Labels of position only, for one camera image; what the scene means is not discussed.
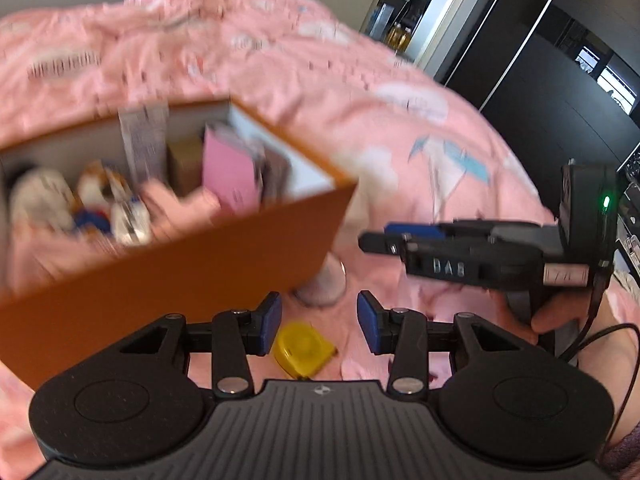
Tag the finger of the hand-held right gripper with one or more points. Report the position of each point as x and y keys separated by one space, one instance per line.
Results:
x=385 y=245
x=415 y=230

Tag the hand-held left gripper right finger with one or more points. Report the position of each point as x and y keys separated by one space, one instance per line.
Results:
x=367 y=322

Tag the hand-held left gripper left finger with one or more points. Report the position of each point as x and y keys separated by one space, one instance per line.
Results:
x=271 y=324

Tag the yellow tape measure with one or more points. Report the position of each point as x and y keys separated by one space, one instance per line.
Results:
x=302 y=350

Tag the orange cardboard box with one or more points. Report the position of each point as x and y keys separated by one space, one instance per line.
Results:
x=175 y=270

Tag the pink case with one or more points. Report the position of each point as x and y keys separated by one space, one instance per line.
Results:
x=230 y=170

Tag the brown cardboard box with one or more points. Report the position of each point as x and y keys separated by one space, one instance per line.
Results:
x=184 y=165

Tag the brown plush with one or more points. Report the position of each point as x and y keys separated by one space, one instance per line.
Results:
x=107 y=195

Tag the white printed paper pouch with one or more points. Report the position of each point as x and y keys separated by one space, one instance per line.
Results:
x=145 y=140

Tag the white panda plush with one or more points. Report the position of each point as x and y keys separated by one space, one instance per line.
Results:
x=40 y=200

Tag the person's right hand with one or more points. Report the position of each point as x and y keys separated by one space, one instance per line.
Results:
x=560 y=316

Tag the pink printed quilt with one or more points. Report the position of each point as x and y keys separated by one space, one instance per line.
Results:
x=300 y=70

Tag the pack of yellow bottles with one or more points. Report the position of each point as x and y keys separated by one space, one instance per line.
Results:
x=400 y=36

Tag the black wardrobe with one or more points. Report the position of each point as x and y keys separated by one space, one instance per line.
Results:
x=540 y=35

